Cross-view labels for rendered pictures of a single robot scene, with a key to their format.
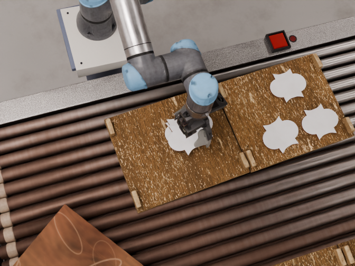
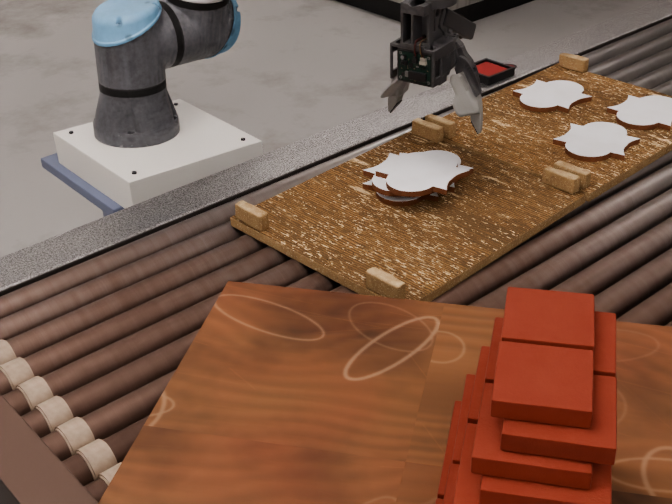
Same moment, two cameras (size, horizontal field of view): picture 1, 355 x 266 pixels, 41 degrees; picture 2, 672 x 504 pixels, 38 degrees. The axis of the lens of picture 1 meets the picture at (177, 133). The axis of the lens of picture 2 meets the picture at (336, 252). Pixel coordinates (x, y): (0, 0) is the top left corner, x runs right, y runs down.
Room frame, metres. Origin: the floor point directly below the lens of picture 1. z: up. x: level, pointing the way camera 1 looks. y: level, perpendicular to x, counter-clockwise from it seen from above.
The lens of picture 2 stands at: (-0.74, 0.33, 1.66)
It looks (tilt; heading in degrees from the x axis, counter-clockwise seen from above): 32 degrees down; 350
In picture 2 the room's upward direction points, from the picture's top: 2 degrees counter-clockwise
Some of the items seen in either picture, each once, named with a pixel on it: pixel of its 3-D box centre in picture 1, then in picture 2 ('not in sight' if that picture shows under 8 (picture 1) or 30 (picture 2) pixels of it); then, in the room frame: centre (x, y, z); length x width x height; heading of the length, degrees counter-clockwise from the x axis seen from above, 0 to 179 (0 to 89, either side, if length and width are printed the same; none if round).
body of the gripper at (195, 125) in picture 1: (193, 116); (427, 36); (0.53, -0.04, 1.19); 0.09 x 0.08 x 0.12; 134
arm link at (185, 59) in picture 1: (183, 63); not in sight; (0.62, 0.03, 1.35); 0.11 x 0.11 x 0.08; 32
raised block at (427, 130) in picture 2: not in sight; (427, 130); (0.74, -0.10, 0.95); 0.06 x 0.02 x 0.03; 33
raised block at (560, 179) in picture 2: (243, 160); (561, 179); (0.51, -0.24, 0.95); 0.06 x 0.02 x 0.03; 33
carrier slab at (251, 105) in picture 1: (283, 110); (571, 123); (0.74, -0.36, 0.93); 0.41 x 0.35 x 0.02; 123
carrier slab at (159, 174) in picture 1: (176, 145); (409, 209); (0.52, -0.01, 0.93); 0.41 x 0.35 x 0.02; 123
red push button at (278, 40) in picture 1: (278, 41); (487, 72); (1.02, -0.30, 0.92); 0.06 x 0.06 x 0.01; 29
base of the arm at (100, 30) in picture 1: (96, 16); (134, 105); (0.92, 0.39, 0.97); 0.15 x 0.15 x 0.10
